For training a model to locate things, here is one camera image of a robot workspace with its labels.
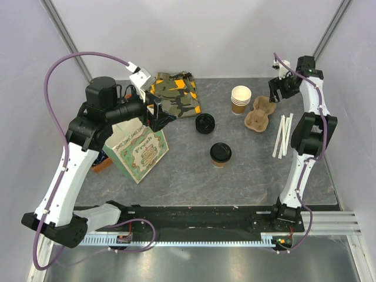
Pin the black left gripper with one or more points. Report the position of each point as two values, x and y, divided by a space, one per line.
160 118

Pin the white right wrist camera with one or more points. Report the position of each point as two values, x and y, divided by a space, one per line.
283 72

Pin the green patterned paper bag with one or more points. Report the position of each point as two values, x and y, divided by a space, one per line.
135 149

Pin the paper cup stack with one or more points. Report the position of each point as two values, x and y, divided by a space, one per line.
240 98

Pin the orange wooden tray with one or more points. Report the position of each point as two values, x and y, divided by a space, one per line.
108 161

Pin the brown paper coffee cup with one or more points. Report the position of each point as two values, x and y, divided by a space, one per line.
220 163

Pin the brown pulp cup carrier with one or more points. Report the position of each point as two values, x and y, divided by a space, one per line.
257 120

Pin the white wrapped straw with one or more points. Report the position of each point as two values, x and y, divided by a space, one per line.
287 131
279 137
281 147

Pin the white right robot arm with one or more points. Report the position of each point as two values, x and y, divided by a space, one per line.
309 139

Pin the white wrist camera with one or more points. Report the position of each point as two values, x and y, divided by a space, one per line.
141 79
283 72

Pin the grey slotted cable duct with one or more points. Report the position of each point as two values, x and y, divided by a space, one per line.
117 240

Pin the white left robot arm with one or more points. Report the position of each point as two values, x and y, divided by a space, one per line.
87 133

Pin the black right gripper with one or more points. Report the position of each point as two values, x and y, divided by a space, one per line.
276 84

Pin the black lid stack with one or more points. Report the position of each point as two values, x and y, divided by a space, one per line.
205 123

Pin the camouflage folded cloth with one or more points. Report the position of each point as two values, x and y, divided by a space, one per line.
178 94

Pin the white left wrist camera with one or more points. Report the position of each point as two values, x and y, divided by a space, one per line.
141 79

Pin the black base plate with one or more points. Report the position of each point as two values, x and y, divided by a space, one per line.
264 219

